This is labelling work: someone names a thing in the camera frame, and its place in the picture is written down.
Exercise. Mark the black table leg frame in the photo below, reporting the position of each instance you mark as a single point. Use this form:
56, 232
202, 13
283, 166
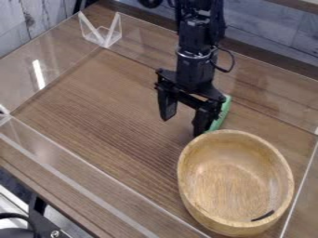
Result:
26, 222

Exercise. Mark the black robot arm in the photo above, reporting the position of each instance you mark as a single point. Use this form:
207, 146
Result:
200, 25

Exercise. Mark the wooden bowl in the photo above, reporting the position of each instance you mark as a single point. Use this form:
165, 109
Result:
236, 182

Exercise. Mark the green stick block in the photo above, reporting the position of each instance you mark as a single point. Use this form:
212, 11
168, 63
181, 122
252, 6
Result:
225, 109

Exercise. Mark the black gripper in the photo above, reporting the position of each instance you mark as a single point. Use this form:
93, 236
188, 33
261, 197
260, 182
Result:
189, 85

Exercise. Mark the clear acrylic enclosure wall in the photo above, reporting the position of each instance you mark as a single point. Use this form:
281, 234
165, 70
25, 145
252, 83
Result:
85, 141

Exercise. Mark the clear acrylic corner bracket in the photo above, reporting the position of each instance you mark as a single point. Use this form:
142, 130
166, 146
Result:
101, 35

